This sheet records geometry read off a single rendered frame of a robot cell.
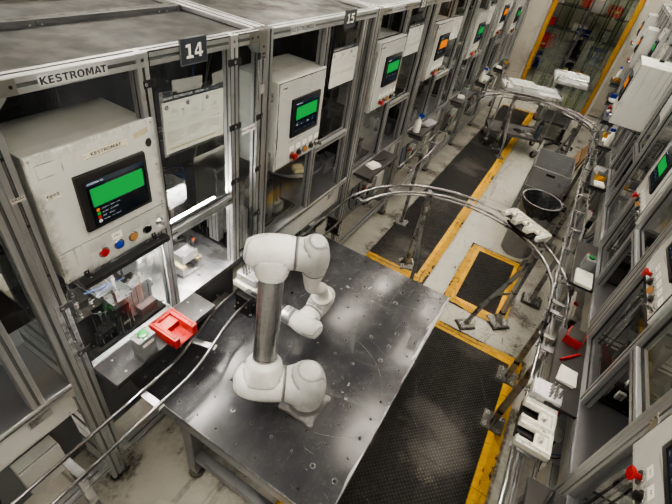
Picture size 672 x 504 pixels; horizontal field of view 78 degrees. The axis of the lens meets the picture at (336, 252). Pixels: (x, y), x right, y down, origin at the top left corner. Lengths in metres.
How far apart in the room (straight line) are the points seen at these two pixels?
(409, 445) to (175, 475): 1.35
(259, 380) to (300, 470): 0.40
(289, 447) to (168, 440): 1.00
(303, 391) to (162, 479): 1.12
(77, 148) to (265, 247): 0.64
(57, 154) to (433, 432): 2.47
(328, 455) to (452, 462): 1.11
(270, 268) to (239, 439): 0.79
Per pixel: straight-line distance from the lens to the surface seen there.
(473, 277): 4.07
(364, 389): 2.15
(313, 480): 1.92
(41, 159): 1.41
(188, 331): 2.00
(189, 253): 2.20
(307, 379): 1.81
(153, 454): 2.75
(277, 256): 1.53
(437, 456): 2.87
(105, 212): 1.56
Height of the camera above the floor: 2.46
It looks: 39 degrees down
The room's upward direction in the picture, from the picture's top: 11 degrees clockwise
